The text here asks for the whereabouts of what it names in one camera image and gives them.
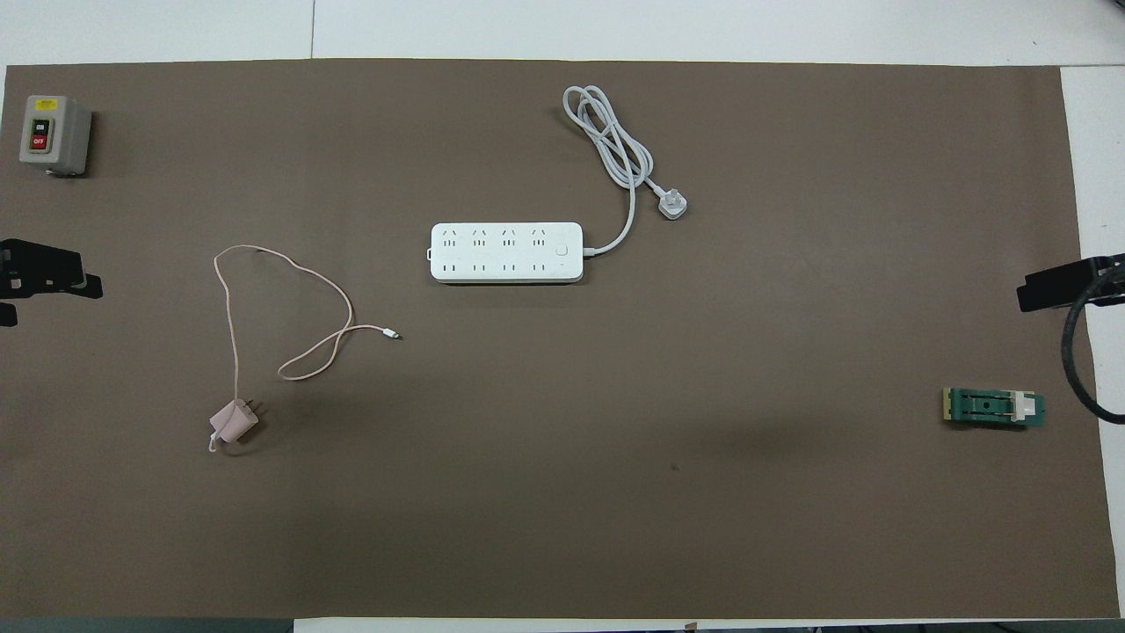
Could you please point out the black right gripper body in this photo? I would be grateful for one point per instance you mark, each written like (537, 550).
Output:
(1112, 277)

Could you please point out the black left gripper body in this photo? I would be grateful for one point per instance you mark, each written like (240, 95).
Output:
(22, 264)

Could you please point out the green circuit board part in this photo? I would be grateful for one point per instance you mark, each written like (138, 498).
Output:
(989, 407)

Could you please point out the pink charger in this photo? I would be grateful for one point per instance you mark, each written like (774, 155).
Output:
(235, 422)

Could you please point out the grey push-button switch box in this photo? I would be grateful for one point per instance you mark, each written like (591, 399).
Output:
(53, 132)

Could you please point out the brown table mat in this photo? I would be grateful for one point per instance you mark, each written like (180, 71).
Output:
(527, 483)

